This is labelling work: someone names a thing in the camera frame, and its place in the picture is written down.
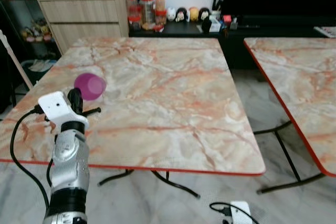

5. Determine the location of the purple plastic cup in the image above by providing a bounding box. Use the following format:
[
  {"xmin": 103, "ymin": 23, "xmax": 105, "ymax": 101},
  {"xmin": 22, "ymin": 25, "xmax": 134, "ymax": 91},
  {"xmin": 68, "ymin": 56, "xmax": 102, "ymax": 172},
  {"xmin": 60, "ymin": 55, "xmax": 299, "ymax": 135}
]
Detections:
[{"xmin": 74, "ymin": 72, "xmax": 107, "ymax": 101}]

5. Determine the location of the large marble folding table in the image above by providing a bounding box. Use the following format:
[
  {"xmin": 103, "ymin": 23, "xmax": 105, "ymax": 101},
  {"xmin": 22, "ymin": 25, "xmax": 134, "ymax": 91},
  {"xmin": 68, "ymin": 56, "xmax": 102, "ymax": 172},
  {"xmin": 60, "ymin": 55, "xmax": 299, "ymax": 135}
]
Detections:
[{"xmin": 0, "ymin": 37, "xmax": 267, "ymax": 199}]

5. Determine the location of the white wooden chair back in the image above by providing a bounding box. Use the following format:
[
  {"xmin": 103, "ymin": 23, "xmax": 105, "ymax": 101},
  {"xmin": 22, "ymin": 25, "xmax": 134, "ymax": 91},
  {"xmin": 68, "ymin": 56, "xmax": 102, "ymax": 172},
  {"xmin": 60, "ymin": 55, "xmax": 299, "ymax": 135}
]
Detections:
[{"xmin": 0, "ymin": 29, "xmax": 34, "ymax": 91}]

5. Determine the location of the light wooden drawer cabinet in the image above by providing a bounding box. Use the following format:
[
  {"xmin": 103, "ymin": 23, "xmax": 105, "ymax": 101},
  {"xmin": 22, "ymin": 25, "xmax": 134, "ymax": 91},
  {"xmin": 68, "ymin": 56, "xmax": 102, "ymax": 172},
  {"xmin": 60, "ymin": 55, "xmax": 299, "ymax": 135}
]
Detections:
[{"xmin": 37, "ymin": 0, "xmax": 132, "ymax": 55}]

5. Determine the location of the glass display shelf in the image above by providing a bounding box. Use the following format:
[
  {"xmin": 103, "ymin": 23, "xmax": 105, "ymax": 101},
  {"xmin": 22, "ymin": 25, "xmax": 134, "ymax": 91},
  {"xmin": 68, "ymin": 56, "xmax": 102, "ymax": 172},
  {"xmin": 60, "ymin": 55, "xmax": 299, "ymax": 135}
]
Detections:
[{"xmin": 0, "ymin": 0, "xmax": 59, "ymax": 73}]

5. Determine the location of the printed magazine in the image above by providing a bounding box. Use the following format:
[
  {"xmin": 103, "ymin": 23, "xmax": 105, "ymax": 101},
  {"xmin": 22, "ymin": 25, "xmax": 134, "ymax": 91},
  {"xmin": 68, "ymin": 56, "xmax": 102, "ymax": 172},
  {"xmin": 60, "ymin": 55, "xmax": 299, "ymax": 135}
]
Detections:
[{"xmin": 314, "ymin": 26, "xmax": 336, "ymax": 39}]

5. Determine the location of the small red-lid snack jar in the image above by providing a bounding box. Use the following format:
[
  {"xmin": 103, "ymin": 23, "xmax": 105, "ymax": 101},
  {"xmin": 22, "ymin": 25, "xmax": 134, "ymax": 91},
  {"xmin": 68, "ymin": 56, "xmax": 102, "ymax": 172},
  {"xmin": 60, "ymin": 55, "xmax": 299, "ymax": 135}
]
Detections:
[{"xmin": 128, "ymin": 15, "xmax": 143, "ymax": 31}]

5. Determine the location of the tall red-lid snack jar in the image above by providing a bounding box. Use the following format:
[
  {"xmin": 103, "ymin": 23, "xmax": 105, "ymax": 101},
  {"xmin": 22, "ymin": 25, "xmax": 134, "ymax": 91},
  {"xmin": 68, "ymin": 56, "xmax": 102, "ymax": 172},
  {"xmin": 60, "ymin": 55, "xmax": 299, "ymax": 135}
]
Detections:
[{"xmin": 139, "ymin": 0, "xmax": 156, "ymax": 25}]

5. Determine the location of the white figurine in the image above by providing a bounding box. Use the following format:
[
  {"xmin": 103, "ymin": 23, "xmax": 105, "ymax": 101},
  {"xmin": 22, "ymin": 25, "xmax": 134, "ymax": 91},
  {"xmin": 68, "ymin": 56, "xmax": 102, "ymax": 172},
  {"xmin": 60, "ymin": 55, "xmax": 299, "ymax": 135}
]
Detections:
[{"xmin": 165, "ymin": 7, "xmax": 177, "ymax": 22}]

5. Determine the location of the black-haired doll figurine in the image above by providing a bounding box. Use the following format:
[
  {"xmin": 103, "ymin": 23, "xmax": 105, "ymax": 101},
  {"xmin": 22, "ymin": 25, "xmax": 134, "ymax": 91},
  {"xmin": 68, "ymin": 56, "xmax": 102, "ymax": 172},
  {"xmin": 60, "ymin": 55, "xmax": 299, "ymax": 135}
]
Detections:
[{"xmin": 176, "ymin": 7, "xmax": 189, "ymax": 23}]

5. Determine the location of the yellow figurine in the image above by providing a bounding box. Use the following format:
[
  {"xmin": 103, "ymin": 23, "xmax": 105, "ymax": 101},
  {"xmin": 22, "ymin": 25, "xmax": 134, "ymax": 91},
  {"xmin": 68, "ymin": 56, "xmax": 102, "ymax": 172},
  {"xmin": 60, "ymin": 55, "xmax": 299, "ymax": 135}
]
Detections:
[{"xmin": 188, "ymin": 6, "xmax": 200, "ymax": 22}]

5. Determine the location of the dark round figurine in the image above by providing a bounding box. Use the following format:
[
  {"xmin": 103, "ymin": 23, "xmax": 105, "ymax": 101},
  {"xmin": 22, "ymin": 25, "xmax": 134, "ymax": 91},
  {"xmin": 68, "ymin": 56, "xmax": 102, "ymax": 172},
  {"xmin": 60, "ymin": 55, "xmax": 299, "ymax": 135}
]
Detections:
[{"xmin": 199, "ymin": 7, "xmax": 212, "ymax": 22}]

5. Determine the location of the white holder with black utensils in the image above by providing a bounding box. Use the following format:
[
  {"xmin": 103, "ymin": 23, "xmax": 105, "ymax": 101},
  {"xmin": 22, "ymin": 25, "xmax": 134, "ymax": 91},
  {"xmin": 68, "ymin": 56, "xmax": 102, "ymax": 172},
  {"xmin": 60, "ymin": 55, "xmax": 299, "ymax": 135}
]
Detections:
[{"xmin": 211, "ymin": 0, "xmax": 224, "ymax": 20}]

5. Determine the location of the small red and white box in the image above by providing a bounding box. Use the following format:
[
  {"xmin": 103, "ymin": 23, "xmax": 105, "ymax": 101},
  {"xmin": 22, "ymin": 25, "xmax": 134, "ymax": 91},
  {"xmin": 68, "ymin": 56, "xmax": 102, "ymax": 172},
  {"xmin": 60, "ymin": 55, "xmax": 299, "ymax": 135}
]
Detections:
[{"xmin": 223, "ymin": 15, "xmax": 240, "ymax": 30}]

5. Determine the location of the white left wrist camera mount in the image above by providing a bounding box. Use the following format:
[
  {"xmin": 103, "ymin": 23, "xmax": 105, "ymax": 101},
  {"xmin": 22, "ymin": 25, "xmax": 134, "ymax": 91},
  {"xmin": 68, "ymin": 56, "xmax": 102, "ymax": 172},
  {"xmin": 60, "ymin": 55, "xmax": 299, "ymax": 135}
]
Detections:
[{"xmin": 38, "ymin": 91, "xmax": 89, "ymax": 130}]

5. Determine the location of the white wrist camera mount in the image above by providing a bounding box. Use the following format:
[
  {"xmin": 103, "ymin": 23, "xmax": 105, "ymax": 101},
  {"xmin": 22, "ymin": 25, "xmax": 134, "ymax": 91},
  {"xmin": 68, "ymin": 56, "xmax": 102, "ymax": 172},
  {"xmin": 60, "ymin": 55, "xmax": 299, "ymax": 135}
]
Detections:
[
  {"xmin": 38, "ymin": 91, "xmax": 89, "ymax": 130},
  {"xmin": 230, "ymin": 200, "xmax": 254, "ymax": 224}
]

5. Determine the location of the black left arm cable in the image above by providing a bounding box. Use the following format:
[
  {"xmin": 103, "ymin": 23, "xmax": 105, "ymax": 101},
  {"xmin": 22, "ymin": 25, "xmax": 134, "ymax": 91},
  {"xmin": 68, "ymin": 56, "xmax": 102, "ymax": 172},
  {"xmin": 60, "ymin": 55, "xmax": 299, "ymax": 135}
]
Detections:
[{"xmin": 10, "ymin": 106, "xmax": 56, "ymax": 212}]

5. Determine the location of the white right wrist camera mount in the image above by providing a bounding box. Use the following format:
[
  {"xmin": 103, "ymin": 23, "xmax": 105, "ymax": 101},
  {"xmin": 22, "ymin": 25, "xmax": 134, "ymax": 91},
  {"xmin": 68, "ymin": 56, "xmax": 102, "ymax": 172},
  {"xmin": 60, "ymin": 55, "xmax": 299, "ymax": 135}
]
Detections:
[{"xmin": 230, "ymin": 200, "xmax": 254, "ymax": 224}]

